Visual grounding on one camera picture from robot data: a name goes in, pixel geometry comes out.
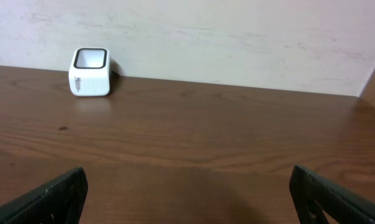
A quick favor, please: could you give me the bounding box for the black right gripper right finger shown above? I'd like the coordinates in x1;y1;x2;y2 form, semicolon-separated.
289;165;375;224

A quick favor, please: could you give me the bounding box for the white barcode scanner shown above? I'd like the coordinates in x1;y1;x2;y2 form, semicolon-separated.
68;47;111;97

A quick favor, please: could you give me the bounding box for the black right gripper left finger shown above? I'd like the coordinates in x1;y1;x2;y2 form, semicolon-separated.
0;167;88;224

